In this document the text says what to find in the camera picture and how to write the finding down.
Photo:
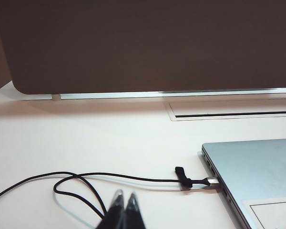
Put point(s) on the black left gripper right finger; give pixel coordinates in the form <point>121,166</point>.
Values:
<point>133,214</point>

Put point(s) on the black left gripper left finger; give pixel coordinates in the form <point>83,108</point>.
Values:
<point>113,214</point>

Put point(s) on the silver Dell laptop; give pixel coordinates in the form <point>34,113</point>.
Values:
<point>257,167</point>

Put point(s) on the brown desk divider panel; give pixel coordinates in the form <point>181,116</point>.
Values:
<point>145,47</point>

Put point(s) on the white divider support post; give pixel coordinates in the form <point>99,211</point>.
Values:
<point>56,97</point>

